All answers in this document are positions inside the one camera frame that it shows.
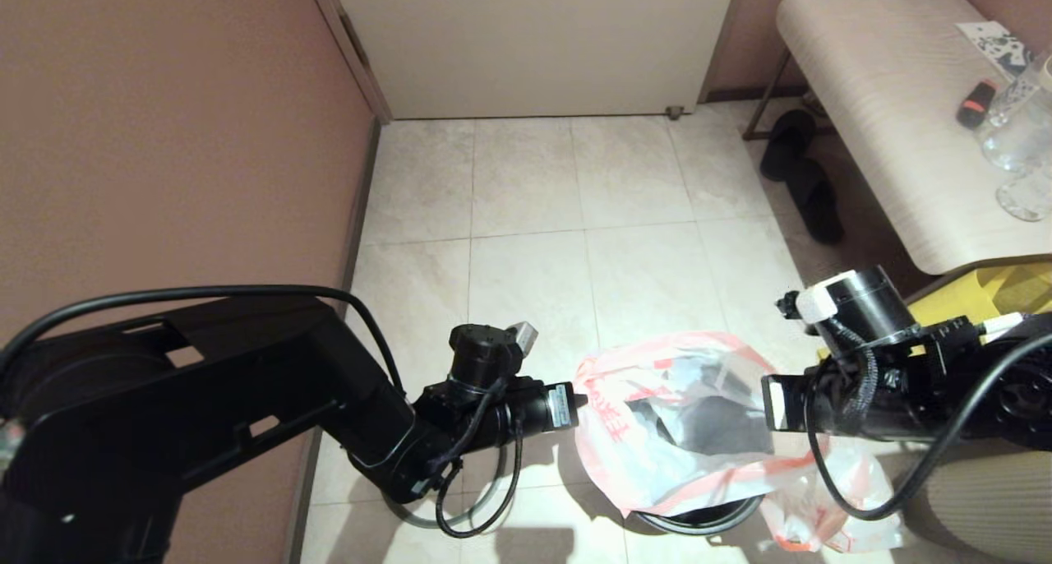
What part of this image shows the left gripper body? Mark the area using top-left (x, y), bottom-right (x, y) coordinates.
top-left (505, 379), bottom-right (588, 438)

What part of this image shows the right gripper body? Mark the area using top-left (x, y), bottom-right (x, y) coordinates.
top-left (760, 363), bottom-right (860, 441)

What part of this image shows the empty clear red-printed plastic bag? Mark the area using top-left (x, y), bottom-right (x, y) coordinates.
top-left (758, 437), bottom-right (909, 554)

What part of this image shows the full clear red-printed trash bag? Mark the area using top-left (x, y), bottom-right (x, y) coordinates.
top-left (573, 330), bottom-right (823, 518)

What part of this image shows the black round trash bin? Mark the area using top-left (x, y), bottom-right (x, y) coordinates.
top-left (629, 494), bottom-right (766, 539)

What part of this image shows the beige ribbed seat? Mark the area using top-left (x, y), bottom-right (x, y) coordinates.
top-left (899, 444), bottom-right (1052, 564)

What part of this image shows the black slipper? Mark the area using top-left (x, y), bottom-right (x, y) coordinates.
top-left (758, 109), bottom-right (819, 183)
top-left (785, 157), bottom-right (847, 247)

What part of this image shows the clear drinking glass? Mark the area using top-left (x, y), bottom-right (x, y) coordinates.
top-left (995, 157), bottom-right (1052, 223)

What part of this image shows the pale wood-grain bench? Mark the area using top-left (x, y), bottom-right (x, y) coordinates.
top-left (743, 0), bottom-right (1052, 303)

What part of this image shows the black and red small device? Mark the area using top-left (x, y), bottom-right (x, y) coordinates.
top-left (955, 79), bottom-right (999, 132)

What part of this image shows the clear glass jar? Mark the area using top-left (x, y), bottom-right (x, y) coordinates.
top-left (977, 50), bottom-right (1052, 173)

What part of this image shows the white door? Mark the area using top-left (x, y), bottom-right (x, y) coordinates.
top-left (328, 0), bottom-right (741, 120)

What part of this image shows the black-and-white printed leaflet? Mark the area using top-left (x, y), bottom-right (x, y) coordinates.
top-left (955, 20), bottom-right (1036, 76)

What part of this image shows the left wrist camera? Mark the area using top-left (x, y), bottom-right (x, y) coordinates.
top-left (503, 321), bottom-right (540, 356)

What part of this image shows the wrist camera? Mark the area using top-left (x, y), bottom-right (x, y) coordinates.
top-left (503, 321), bottom-right (540, 356)
top-left (777, 278), bottom-right (840, 327)

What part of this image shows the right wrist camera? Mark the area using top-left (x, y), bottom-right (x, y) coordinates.
top-left (777, 278), bottom-right (840, 327)

